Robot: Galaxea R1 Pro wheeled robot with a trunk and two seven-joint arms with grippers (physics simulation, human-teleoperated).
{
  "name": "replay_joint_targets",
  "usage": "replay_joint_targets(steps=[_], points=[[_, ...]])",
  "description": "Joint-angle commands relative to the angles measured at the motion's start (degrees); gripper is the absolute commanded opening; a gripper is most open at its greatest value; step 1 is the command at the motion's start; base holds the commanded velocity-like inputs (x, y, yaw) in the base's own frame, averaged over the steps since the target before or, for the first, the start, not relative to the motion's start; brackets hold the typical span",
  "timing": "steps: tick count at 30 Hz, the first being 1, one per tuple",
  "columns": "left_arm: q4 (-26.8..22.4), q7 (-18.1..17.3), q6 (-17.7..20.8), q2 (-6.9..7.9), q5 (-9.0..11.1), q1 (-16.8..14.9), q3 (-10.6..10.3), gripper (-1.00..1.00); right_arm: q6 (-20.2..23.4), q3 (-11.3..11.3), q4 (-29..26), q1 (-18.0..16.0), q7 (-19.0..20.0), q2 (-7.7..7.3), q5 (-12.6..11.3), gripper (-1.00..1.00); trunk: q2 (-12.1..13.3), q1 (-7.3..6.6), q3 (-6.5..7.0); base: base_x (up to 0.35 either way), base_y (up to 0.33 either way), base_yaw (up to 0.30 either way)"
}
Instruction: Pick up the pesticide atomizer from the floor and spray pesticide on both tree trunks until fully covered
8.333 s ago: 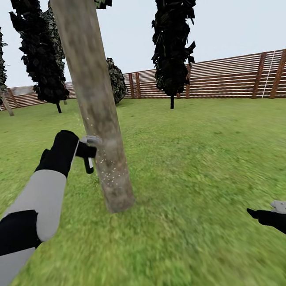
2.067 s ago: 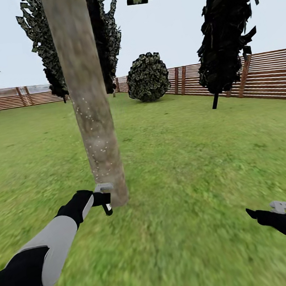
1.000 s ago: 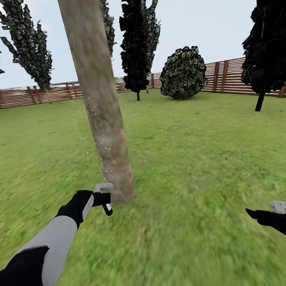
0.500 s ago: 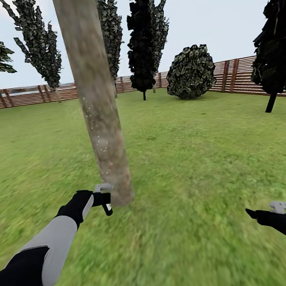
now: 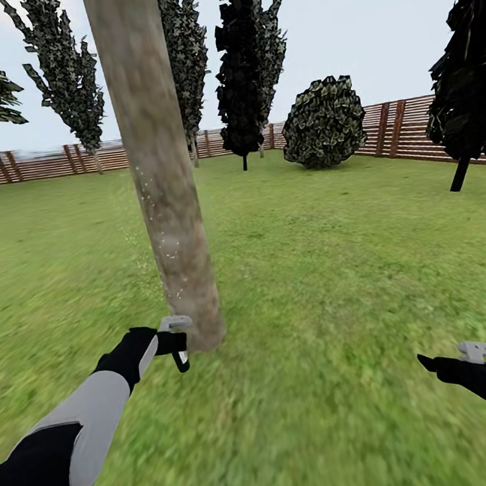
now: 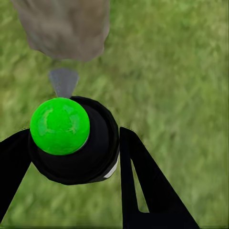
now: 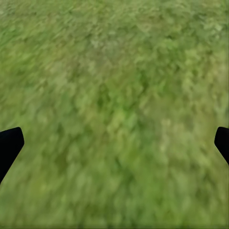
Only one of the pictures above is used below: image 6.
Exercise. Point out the pesticide atomizer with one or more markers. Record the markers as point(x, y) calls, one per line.
point(73, 140)

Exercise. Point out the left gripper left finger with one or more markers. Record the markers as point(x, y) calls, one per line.
point(14, 162)

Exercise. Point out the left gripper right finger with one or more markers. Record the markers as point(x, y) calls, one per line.
point(166, 210)

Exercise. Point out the tree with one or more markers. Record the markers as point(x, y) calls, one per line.
point(65, 29)

